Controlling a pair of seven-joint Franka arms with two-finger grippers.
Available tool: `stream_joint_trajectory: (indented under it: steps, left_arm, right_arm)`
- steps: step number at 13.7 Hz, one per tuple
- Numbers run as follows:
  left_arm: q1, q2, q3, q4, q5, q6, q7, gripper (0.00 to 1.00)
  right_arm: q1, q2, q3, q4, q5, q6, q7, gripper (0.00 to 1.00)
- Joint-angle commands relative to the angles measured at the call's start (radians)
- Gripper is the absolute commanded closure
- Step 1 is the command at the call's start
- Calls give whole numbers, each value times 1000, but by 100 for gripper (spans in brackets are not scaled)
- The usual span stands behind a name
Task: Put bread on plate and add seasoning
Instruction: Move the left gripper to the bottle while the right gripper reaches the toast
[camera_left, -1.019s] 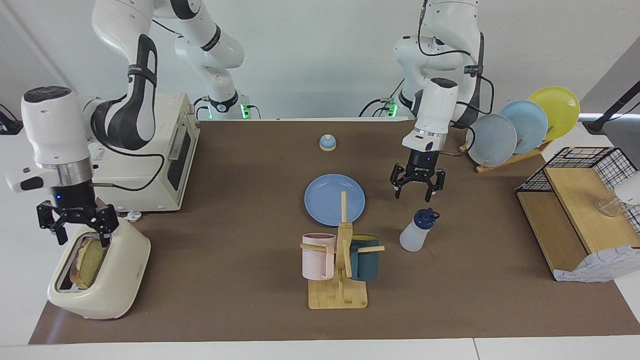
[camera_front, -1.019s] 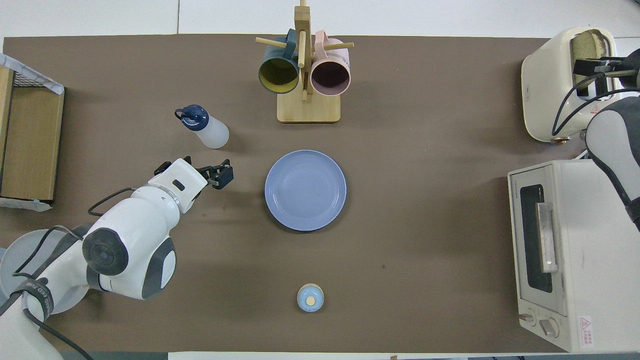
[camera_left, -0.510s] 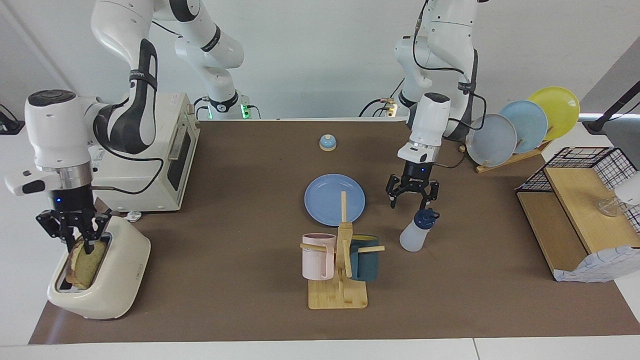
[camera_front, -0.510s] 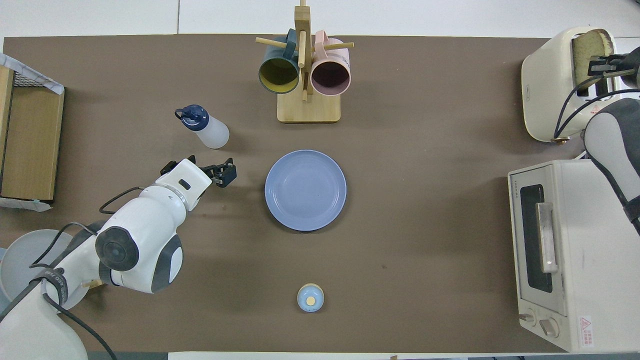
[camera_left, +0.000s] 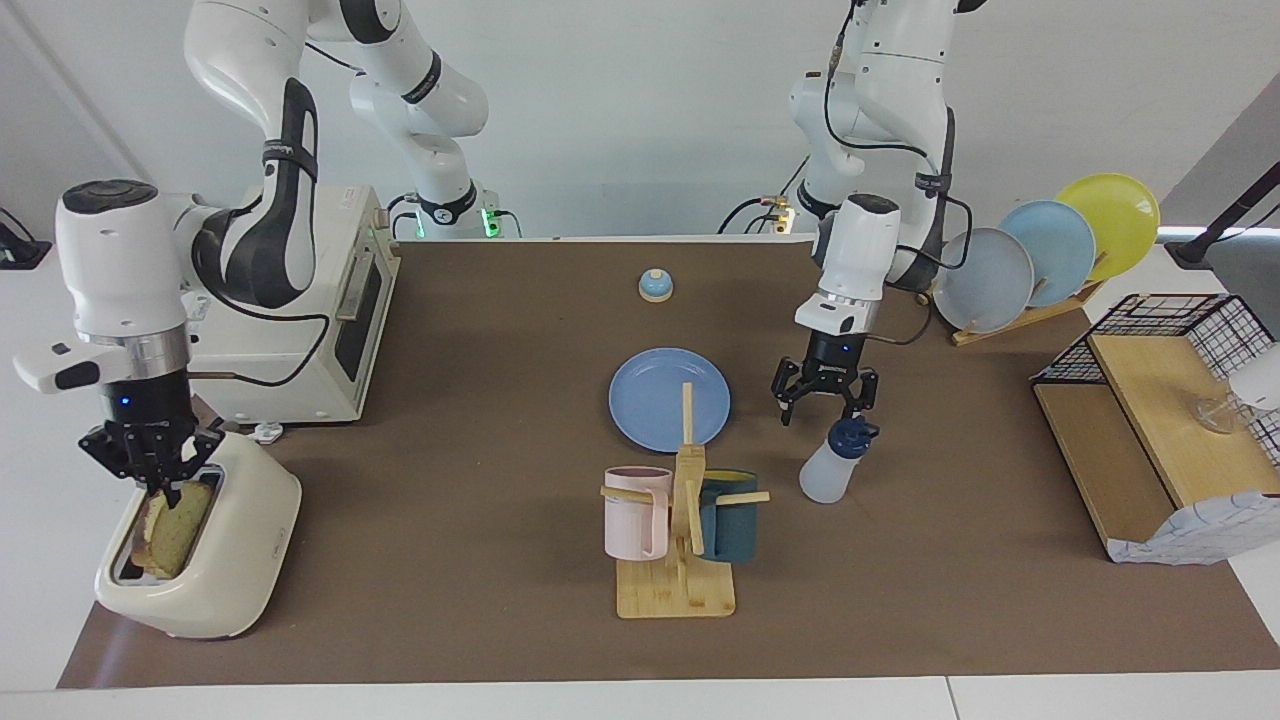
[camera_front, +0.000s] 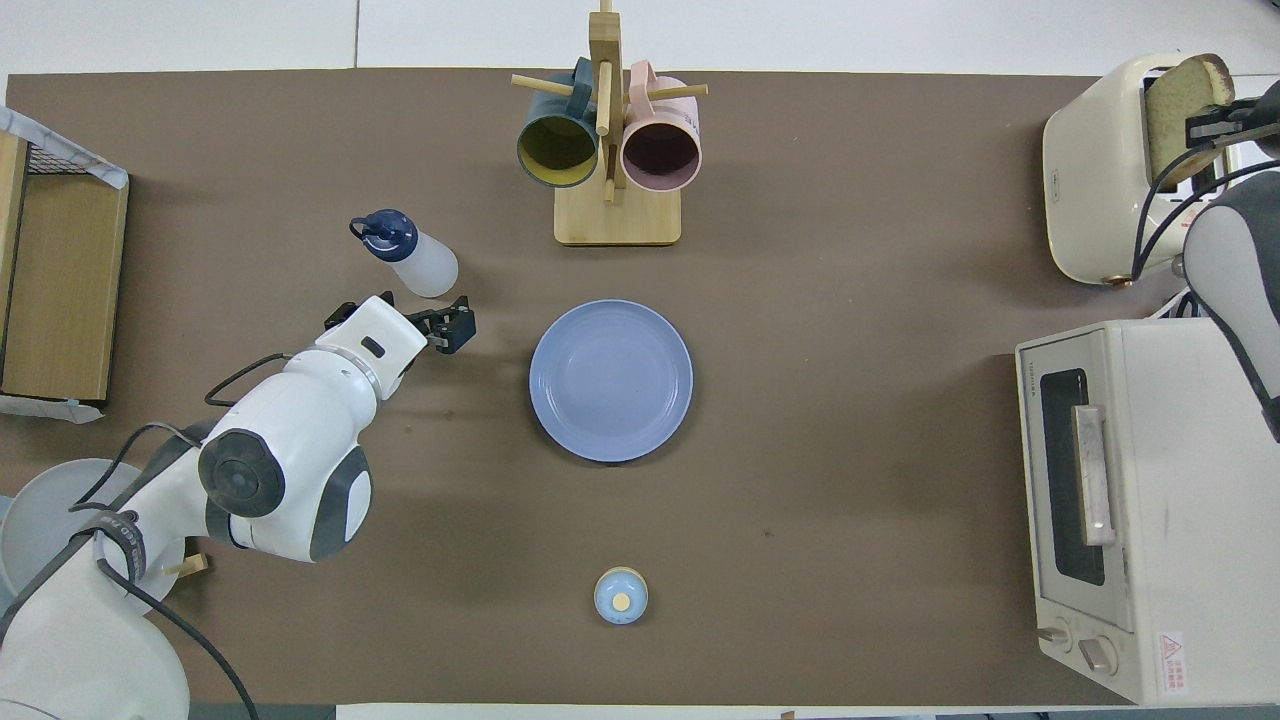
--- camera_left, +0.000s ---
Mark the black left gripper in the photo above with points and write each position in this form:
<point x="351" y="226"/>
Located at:
<point x="830" y="370"/>

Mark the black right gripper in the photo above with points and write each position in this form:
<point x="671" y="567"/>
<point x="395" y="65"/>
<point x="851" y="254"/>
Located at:
<point x="150" y="430"/>

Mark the toasted bread slice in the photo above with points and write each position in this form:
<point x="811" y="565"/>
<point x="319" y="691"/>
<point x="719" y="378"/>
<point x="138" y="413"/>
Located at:
<point x="175" y="535"/>

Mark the white bottle with blue cap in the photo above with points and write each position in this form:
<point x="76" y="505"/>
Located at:
<point x="825" y="475"/>

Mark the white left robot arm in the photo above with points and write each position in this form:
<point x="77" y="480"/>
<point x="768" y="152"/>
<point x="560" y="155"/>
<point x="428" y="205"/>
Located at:
<point x="860" y="250"/>

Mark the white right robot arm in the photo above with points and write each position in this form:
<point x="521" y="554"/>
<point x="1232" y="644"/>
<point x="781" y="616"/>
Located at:
<point x="120" y="260"/>

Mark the blue round plate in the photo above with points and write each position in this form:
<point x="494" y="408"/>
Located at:
<point x="650" y="400"/>

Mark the wooden plate rack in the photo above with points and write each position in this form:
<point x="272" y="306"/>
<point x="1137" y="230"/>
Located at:
<point x="1000" y="331"/>

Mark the pale grey plate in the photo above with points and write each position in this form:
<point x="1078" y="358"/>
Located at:
<point x="985" y="285"/>

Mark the light blue plate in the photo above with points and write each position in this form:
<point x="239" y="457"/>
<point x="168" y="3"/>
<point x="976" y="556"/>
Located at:
<point x="1060" y="245"/>

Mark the yellow plate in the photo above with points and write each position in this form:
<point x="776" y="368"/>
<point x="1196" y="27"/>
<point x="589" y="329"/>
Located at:
<point x="1115" y="215"/>

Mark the cream two-slot toaster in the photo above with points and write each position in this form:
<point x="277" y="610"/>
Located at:
<point x="235" y="560"/>

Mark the dark teal mug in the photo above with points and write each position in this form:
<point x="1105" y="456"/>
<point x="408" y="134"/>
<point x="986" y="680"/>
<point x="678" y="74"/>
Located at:
<point x="735" y="525"/>

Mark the small blue call bell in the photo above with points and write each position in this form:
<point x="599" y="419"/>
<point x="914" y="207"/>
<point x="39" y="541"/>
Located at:
<point x="655" y="287"/>

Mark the white toaster oven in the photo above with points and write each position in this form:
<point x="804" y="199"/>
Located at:
<point x="300" y="330"/>

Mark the pink ribbed mug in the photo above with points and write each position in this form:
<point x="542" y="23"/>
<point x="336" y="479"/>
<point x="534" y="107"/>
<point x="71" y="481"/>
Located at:
<point x="630" y="520"/>

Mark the wooden mug tree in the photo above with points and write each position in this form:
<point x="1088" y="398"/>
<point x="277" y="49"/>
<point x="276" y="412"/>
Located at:
<point x="675" y="595"/>

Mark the black clamp base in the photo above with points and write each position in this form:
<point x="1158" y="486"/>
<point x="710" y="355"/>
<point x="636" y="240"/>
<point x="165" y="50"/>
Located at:
<point x="20" y="255"/>

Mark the brown table mat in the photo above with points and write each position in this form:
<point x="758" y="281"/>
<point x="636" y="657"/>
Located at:
<point x="450" y="500"/>

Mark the wooden shelf unit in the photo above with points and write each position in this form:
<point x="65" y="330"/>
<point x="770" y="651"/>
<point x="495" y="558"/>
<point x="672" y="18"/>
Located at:
<point x="1150" y="400"/>

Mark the clear drinking glass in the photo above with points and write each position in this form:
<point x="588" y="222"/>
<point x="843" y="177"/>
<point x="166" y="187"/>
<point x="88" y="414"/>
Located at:
<point x="1215" y="415"/>

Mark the white patterned cloth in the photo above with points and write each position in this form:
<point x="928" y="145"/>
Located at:
<point x="1200" y="530"/>

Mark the black stand pole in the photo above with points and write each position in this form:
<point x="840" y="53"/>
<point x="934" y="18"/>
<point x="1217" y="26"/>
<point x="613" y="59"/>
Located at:
<point x="1190" y="250"/>

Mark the white rounded device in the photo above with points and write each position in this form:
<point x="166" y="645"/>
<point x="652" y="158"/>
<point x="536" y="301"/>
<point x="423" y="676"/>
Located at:
<point x="1262" y="380"/>

